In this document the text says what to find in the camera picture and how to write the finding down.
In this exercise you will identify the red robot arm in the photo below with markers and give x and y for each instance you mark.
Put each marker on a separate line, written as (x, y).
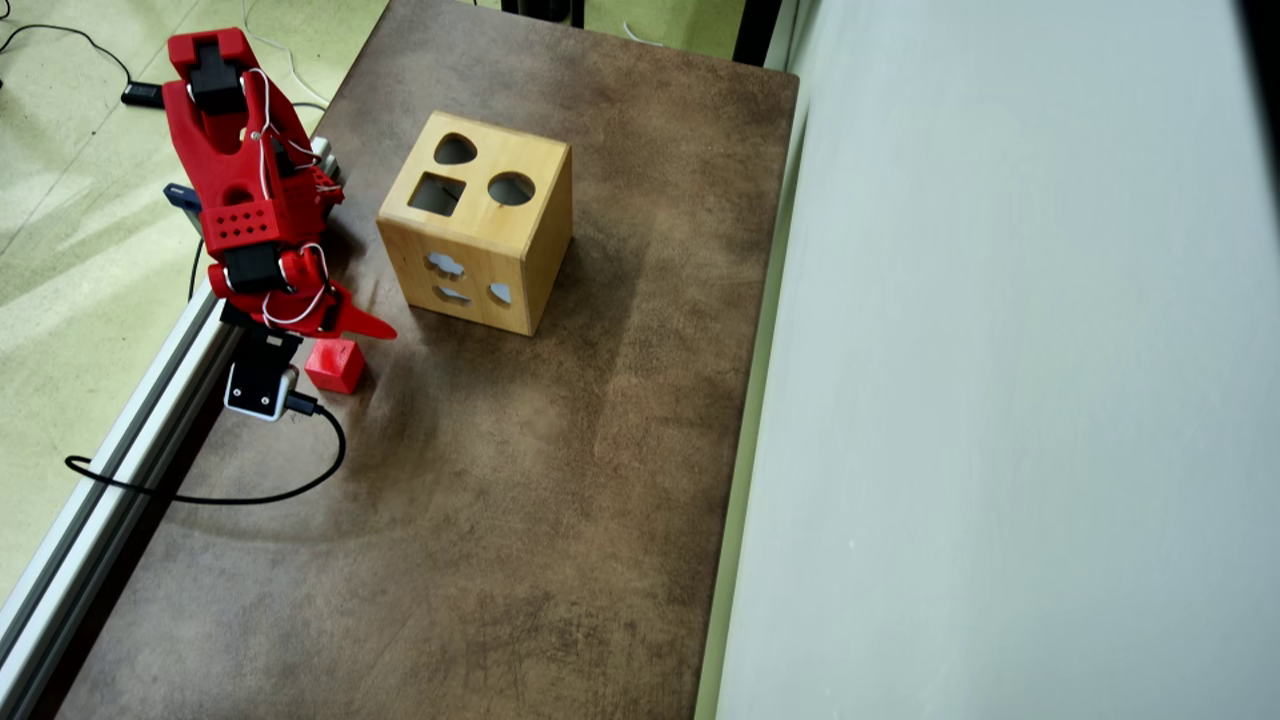
(225, 160)

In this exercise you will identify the black power adapter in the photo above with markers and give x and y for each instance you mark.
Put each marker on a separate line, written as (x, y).
(142, 95)

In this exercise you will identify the wooden shape sorter box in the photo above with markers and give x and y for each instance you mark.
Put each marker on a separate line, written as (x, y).
(545, 230)

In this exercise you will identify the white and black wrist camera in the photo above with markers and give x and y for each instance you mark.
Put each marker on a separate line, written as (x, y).
(255, 385)

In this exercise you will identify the red cube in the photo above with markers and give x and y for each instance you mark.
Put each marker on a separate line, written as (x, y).
(338, 368)

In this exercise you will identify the grey plastic box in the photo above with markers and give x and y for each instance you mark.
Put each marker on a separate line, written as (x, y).
(322, 152)

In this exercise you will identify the dark vertical post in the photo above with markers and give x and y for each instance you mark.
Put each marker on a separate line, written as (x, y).
(757, 30)

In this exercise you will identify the aluminium profile rail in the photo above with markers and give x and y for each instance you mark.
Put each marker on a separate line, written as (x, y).
(130, 440)

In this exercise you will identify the blue clamp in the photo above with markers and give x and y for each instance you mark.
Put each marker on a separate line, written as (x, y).
(180, 195)

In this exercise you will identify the black furniture leg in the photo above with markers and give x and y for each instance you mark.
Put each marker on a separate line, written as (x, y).
(545, 10)

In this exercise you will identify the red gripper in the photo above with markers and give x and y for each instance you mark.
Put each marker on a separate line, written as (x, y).
(338, 311)

